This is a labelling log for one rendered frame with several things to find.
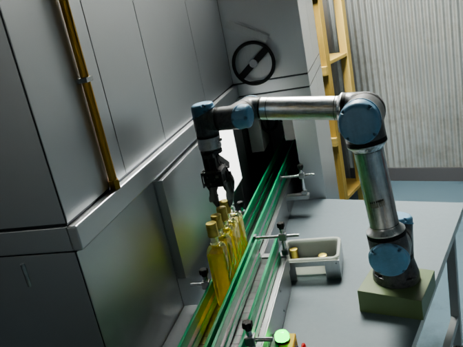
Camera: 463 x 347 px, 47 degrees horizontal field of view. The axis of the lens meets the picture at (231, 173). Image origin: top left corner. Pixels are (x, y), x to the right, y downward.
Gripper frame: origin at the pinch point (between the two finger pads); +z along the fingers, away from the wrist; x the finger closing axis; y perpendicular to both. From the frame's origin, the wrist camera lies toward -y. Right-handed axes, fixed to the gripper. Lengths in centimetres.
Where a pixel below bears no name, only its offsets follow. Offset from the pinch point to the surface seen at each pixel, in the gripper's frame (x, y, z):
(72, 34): -13, 45, -63
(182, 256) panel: -11.5, 17.4, 10.2
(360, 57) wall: 40, -314, 2
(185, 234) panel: -11.6, 11.2, 5.4
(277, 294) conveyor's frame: 16.0, 13.4, 28.0
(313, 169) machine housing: 18, -96, 24
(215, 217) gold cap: 0.6, 13.3, -0.8
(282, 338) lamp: 20.3, 32.8, 30.7
